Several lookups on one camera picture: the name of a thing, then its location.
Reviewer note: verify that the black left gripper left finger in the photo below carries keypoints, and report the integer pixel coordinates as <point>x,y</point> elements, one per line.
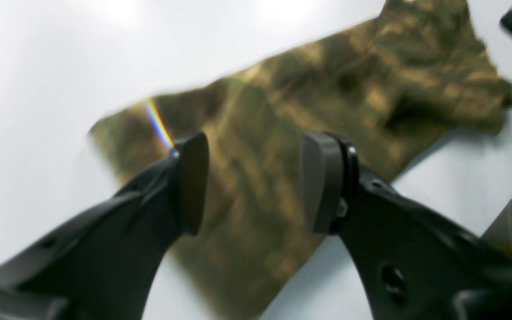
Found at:
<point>100,265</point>

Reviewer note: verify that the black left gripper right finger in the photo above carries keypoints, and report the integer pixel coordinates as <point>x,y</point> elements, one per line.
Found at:
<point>414,263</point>

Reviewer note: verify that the camouflage brown green T-shirt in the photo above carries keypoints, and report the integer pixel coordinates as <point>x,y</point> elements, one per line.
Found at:
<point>392,85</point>

